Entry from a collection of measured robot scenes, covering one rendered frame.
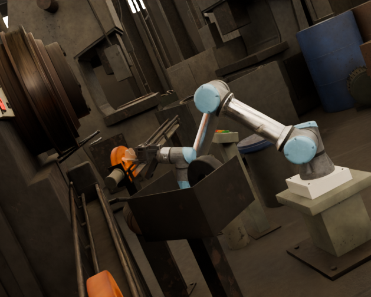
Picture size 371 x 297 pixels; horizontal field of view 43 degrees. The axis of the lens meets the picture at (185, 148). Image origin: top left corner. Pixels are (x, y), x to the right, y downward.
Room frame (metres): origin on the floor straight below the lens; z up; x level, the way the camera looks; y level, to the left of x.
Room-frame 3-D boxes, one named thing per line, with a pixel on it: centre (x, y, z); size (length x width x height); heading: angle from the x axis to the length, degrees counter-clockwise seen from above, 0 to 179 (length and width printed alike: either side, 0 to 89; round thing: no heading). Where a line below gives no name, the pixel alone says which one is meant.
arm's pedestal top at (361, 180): (1.95, -0.48, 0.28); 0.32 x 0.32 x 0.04; 11
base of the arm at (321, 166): (1.95, -0.48, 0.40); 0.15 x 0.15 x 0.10
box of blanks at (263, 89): (4.35, -0.43, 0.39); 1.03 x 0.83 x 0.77; 116
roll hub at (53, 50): (1.72, 0.29, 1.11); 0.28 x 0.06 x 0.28; 11
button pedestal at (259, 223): (2.51, -0.21, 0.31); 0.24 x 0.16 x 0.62; 11
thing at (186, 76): (6.07, -0.67, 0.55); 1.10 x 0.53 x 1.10; 31
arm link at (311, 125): (1.94, -0.49, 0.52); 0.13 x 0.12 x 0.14; 153
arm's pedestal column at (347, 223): (1.95, -0.48, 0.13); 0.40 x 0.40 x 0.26; 11
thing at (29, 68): (1.71, 0.38, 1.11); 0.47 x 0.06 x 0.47; 11
